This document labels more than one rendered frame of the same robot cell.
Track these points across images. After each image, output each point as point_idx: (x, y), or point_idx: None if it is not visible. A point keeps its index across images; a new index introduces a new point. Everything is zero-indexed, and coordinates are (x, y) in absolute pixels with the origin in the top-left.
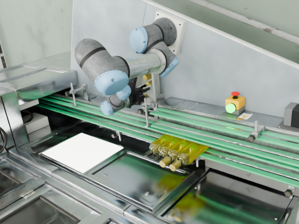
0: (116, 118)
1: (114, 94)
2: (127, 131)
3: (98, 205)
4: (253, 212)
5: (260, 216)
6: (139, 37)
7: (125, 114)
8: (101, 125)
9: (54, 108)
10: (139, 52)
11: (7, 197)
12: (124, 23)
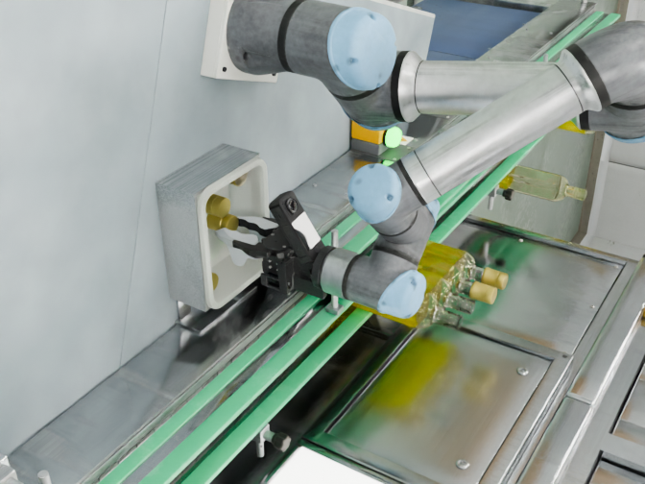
0: (262, 386)
1: (428, 226)
2: (278, 396)
3: (579, 466)
4: (513, 257)
5: (519, 253)
6: (384, 36)
7: (216, 374)
8: (207, 481)
9: None
10: (384, 81)
11: None
12: (92, 55)
